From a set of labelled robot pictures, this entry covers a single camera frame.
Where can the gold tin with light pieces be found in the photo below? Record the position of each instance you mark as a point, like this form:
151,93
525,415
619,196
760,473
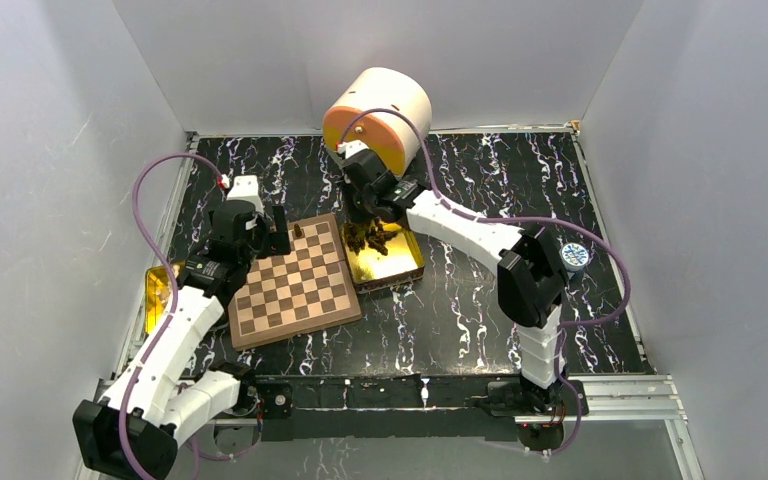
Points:
157,295

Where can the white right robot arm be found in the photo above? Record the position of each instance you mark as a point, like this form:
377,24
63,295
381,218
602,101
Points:
530,275

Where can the gold tin with dark pieces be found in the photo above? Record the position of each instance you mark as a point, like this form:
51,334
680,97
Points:
381,255

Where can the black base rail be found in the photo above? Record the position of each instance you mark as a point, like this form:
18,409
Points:
495,407

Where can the round pastel drawer cabinet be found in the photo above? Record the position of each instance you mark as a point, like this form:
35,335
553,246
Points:
385,109

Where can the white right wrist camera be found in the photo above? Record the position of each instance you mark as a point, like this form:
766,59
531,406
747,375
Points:
345,150

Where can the wooden chess board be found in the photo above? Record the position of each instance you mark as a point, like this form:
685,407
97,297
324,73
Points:
309,289

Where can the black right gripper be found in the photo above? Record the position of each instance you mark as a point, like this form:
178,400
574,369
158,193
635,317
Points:
357,217

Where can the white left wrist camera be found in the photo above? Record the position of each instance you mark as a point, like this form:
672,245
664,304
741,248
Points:
243,187

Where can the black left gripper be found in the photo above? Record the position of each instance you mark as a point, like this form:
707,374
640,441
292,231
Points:
275,240

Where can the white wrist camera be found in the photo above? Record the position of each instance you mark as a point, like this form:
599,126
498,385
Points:
345,150
243,187

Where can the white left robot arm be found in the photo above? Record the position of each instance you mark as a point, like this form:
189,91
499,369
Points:
136,428

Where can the blue white round cap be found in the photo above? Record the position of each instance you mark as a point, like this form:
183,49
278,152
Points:
575,257

